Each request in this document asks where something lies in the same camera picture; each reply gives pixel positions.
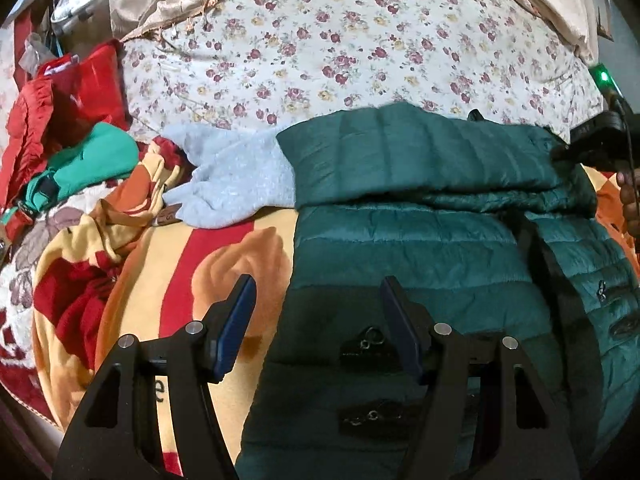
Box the dark green puffer jacket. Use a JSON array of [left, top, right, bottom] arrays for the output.
[[236, 103, 639, 479]]

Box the person's right hand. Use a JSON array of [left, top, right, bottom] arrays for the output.
[[616, 169, 640, 240]]

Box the orange yellow red blanket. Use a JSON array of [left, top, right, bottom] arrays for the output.
[[32, 139, 297, 479]]

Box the white red patterned cloth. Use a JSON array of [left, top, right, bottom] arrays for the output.
[[1, 179, 120, 422]]

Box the teal green garment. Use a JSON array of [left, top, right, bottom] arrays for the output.
[[20, 122, 139, 216]]

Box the light grey knit sweater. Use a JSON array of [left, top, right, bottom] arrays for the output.
[[163, 124, 295, 229]]

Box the floral white bed sheet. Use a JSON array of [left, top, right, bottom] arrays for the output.
[[122, 0, 602, 140]]

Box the red jacket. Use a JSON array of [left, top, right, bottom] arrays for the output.
[[0, 39, 132, 212]]

